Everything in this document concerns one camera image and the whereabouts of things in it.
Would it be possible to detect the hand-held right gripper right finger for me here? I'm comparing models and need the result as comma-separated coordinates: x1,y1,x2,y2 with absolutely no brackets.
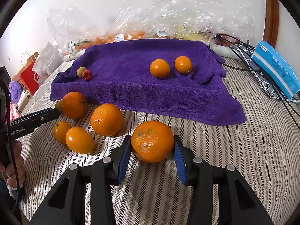
173,135,275,225

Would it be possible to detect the pile of bagged oranges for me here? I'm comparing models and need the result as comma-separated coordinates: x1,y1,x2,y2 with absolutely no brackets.
80,29,150,47

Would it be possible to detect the person's left hand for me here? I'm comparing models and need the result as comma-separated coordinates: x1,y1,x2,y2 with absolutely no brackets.
0,141,26,191

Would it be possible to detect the large mandarin orange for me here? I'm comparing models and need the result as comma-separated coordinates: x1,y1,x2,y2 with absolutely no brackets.
131,120,174,164
90,103,124,137
61,91,86,119

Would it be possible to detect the clear plastic bag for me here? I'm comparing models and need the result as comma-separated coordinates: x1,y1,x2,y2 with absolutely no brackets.
47,7,113,52
110,0,211,43
199,0,257,45

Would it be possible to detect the small oval orange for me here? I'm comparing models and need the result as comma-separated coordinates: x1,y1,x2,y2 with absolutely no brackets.
174,56,193,75
149,59,170,79
65,127,96,155
53,121,72,145

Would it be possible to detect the blue and white box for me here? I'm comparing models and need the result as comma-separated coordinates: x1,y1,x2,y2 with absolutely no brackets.
250,41,300,100

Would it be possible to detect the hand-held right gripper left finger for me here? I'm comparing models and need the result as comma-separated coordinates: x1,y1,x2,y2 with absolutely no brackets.
29,135,132,225

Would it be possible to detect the black white patterned bag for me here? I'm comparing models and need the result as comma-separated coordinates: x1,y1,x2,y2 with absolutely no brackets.
237,44,285,99

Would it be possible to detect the white plastic bag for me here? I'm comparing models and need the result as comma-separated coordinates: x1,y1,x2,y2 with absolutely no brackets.
33,42,63,80

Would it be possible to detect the purple towel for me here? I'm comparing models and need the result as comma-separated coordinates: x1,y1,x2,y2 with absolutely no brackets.
50,38,246,125

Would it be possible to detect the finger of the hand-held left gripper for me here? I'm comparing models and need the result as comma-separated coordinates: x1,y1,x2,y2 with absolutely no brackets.
17,108,61,129

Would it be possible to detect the red paper bag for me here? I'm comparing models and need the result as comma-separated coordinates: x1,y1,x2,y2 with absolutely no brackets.
20,50,47,95

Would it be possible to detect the brown wooden door frame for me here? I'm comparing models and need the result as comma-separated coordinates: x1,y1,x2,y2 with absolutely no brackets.
262,0,280,48

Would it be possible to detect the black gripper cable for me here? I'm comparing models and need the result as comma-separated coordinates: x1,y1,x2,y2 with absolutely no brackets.
3,80,25,216

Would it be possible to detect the floral print pillow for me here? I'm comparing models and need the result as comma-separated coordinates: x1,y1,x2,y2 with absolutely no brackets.
16,89,30,111

